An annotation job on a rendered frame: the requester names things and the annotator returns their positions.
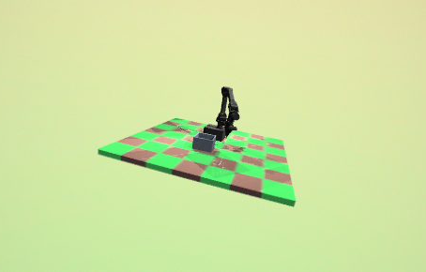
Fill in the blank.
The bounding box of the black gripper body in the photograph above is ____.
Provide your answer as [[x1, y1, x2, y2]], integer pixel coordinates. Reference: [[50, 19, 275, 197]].
[[225, 117, 237, 130]]

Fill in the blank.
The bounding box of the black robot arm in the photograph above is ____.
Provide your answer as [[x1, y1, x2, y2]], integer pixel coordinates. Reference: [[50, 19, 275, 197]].
[[216, 86, 240, 129]]

